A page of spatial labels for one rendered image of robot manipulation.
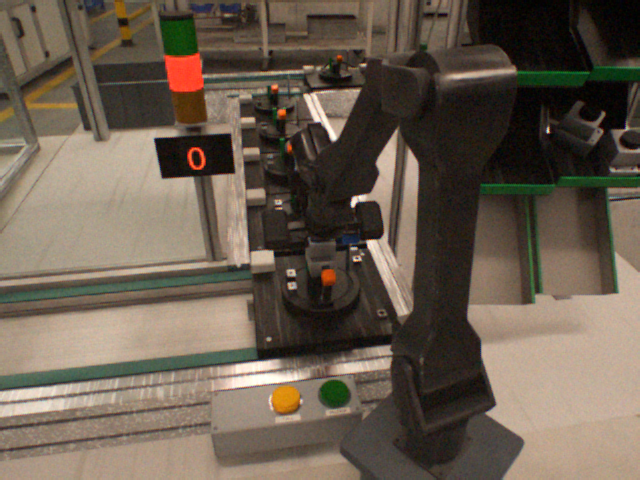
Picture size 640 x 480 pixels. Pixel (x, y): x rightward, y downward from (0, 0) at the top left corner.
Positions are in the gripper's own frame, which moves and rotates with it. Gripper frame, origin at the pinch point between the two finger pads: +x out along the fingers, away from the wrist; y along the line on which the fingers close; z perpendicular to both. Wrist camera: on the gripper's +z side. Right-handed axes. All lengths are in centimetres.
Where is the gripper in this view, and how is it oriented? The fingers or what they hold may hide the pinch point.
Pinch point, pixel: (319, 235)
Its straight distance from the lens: 79.8
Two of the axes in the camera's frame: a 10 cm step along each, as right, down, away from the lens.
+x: -0.9, 3.3, 9.4
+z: -1.4, -9.4, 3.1
